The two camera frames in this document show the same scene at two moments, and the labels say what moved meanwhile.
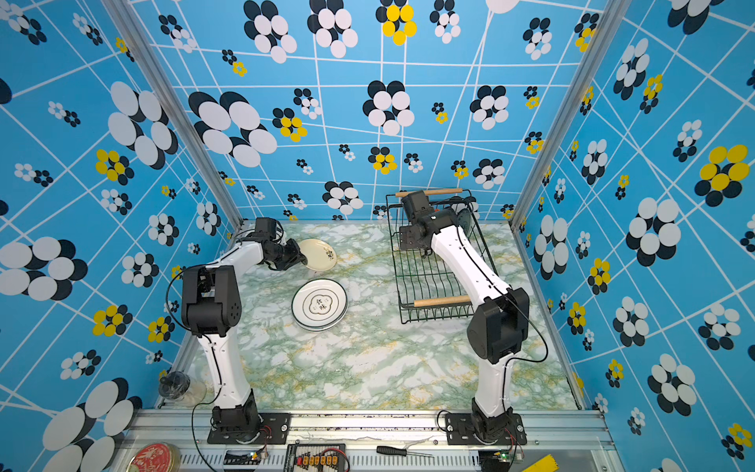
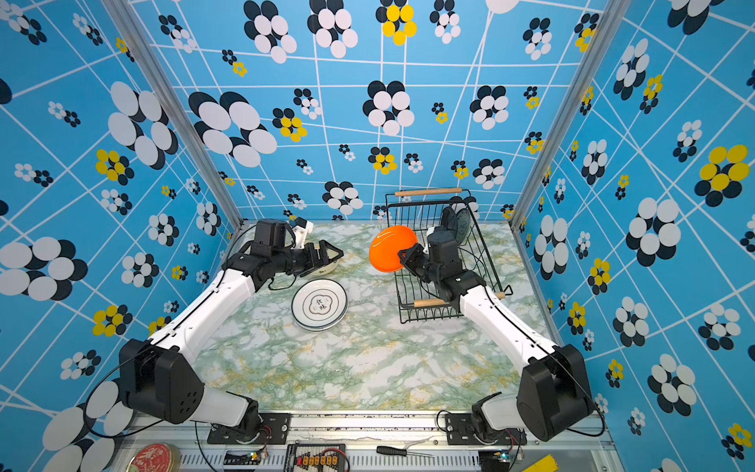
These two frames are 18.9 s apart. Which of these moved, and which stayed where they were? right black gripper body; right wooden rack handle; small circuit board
Moved: right black gripper body
Stayed: right wooden rack handle; small circuit board
